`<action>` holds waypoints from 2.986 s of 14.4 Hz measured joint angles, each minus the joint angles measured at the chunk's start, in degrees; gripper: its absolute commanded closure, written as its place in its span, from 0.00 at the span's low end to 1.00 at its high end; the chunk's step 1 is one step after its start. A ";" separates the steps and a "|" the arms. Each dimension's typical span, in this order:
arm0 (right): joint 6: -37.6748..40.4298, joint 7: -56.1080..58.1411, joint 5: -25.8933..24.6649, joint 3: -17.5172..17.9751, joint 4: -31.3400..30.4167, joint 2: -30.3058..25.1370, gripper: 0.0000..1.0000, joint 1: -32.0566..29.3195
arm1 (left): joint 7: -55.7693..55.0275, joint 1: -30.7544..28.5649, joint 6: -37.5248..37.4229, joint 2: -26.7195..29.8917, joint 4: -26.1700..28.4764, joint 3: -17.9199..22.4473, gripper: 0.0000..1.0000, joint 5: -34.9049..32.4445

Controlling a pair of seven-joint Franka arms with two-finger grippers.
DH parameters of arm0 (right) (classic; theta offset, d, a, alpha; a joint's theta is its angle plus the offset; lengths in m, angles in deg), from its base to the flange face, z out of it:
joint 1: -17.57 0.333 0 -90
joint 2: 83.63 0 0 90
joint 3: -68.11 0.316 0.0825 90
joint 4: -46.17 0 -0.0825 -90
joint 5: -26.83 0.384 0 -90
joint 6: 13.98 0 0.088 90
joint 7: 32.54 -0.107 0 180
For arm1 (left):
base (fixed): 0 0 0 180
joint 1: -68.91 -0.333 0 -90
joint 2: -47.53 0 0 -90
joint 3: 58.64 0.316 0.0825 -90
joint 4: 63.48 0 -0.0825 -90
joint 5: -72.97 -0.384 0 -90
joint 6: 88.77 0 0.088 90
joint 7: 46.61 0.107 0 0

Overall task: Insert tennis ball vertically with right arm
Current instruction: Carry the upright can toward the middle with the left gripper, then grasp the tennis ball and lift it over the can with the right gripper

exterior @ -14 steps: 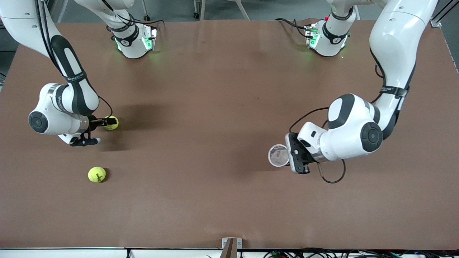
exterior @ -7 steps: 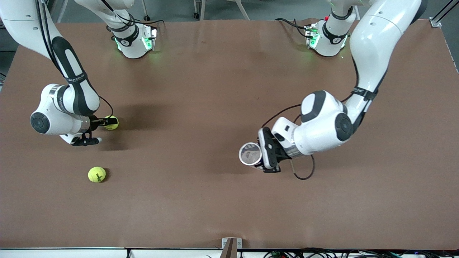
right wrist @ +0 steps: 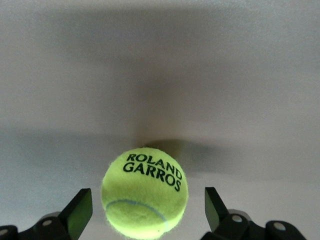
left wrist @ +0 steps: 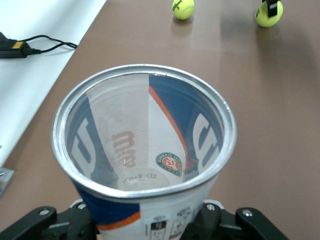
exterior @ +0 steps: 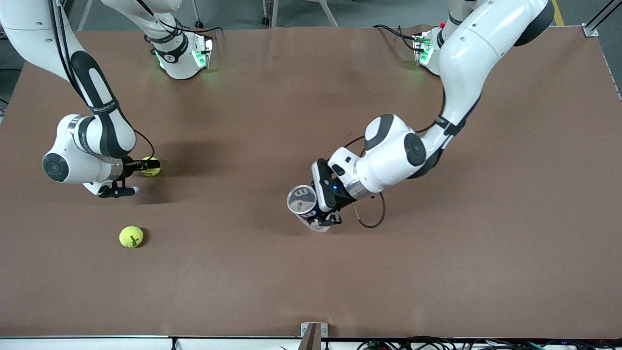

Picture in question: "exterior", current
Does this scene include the silver right base connector box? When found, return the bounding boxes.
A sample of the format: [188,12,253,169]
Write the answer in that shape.
[193,35,214,70]

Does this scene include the aluminium frame profile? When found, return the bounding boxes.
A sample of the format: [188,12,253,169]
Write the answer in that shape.
[582,0,622,38]

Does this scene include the brown table cover sheet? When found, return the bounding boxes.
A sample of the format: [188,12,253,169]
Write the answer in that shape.
[0,25,622,339]

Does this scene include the black left base cable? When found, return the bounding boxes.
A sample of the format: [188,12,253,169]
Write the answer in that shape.
[373,24,419,52]

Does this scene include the grey slanted leg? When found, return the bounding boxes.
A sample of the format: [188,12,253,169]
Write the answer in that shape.
[78,0,94,31]

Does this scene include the yellow tennis ball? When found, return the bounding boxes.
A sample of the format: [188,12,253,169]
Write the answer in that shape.
[141,156,162,177]
[119,226,144,248]

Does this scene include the black cable bundle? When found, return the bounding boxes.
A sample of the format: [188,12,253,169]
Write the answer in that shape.
[357,335,622,350]

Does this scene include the silver base connector box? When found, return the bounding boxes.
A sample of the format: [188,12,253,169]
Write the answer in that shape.
[193,35,214,70]
[412,32,440,66]

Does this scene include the black base cable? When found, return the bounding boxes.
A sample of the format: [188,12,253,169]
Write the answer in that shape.
[373,24,419,52]
[136,0,224,35]

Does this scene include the silver left base connector box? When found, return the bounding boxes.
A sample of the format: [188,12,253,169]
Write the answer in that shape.
[412,32,440,66]

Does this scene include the white stand legs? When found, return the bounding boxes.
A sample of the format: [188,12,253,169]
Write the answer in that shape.
[262,0,341,28]

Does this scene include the black right base cable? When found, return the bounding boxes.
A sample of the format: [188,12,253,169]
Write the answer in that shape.
[136,0,224,35]

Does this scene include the white table edge rail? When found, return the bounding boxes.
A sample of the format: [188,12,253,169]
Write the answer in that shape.
[0,335,622,350]

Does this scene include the clear tennis ball can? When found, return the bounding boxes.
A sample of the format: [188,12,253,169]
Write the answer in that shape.
[286,184,336,233]

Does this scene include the grey camera post bracket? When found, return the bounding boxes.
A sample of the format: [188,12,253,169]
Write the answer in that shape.
[300,322,328,350]

